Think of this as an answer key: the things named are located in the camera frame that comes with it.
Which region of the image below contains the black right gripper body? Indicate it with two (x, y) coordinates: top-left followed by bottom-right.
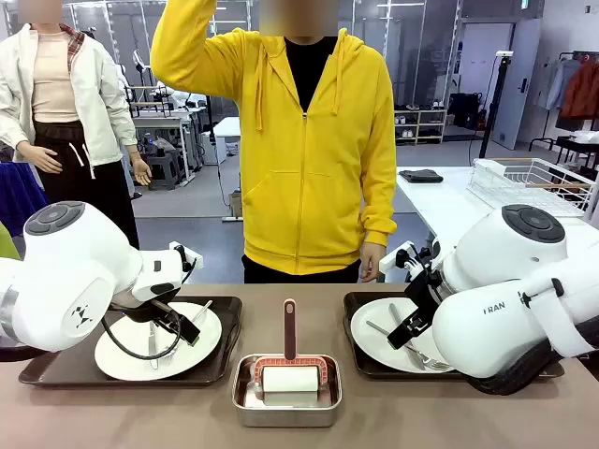
(404, 273), (444, 324)

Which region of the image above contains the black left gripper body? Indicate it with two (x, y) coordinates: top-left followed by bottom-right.
(108, 298), (172, 324)

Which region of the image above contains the white round plate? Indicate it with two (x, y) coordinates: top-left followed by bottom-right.
(350, 297), (458, 374)
(94, 301), (224, 383)

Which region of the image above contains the silver fork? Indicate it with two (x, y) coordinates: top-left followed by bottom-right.
(366, 320), (453, 370)
(156, 298), (214, 362)

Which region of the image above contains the dark brown serving tray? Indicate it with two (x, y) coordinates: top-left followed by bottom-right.
(18, 294), (244, 388)
(343, 290), (565, 380)

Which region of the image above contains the pink lint roller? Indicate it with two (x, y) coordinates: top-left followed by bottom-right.
(250, 298), (331, 398)

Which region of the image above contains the person's left forearm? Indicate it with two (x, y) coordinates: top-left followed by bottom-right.
(359, 177), (399, 248)

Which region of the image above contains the person's right forearm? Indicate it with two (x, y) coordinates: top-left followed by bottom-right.
(150, 0), (219, 94)

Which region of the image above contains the person's left hand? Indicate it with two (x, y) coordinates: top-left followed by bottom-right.
(359, 242), (387, 284)

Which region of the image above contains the large white table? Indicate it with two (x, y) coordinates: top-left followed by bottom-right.
(396, 164), (599, 263)

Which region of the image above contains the rectangular metal tin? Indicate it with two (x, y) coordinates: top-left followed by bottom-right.
(232, 353), (343, 428)

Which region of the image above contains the grey plastic stool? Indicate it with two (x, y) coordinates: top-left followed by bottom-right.
(147, 152), (183, 191)

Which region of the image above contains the mannequin in green trousers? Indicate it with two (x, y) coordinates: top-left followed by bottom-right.
(0, 222), (22, 262)

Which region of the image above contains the blue cloth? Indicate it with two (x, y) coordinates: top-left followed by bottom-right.
(0, 161), (51, 239)

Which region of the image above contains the white shoe shelf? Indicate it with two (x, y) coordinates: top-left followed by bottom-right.
(394, 108), (448, 145)

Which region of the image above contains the person in yellow hoodie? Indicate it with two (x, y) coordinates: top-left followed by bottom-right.
(150, 0), (399, 285)

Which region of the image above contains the white workbench with wooden bars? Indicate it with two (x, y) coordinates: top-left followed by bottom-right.
(128, 83), (207, 188)

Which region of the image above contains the black bag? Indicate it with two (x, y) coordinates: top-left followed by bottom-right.
(448, 92), (483, 130)

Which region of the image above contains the small white table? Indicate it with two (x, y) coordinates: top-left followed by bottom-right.
(212, 116), (242, 165)

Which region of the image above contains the black pole with white box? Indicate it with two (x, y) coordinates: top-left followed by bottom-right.
(479, 50), (515, 160)

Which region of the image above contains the black clothes rack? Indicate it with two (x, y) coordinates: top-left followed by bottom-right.
(528, 49), (599, 153)

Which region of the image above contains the mannequin in white jacket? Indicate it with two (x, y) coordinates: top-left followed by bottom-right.
(0, 0), (153, 250)

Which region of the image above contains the light blue shirt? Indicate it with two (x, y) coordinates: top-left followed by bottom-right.
(537, 58), (579, 111)

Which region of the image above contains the orange jacket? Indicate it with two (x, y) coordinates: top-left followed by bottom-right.
(560, 59), (599, 121)

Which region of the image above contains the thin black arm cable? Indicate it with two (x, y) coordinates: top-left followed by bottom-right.
(101, 306), (183, 362)

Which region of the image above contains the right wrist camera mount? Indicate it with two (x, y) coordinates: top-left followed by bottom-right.
(378, 240), (444, 282)

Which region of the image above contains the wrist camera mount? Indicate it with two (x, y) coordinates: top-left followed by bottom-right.
(168, 240), (205, 272)
(378, 240), (444, 282)

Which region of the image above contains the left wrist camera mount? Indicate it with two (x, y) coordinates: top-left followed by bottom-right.
(168, 240), (205, 272)

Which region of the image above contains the black braided cable sleeve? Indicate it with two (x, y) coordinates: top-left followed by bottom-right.
(467, 278), (599, 398)

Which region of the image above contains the white wire dish rack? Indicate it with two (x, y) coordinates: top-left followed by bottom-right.
(466, 157), (599, 219)

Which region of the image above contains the black camera tripod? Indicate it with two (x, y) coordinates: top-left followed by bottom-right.
(205, 91), (220, 144)

